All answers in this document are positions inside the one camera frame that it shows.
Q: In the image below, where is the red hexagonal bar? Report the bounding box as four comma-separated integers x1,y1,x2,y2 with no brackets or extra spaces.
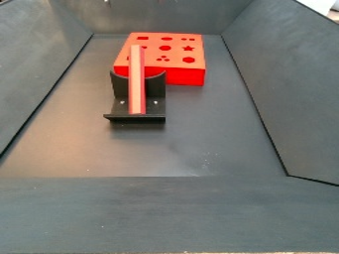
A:
129,45,146,115

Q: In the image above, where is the black curved holder stand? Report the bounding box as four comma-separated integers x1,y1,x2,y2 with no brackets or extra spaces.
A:
103,72,166,123

